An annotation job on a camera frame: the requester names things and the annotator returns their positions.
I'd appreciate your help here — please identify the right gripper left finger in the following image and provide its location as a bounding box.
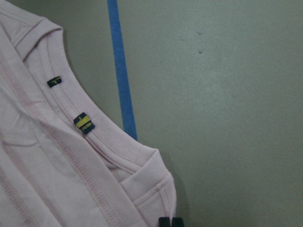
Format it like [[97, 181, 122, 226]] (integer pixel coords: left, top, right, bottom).
[[158, 217, 171, 227]]

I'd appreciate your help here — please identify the pink Snoopy t-shirt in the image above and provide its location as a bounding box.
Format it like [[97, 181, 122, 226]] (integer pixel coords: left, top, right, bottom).
[[0, 0, 177, 227]]

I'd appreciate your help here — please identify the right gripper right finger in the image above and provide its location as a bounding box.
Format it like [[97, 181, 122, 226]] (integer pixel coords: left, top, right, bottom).
[[171, 217, 185, 227]]

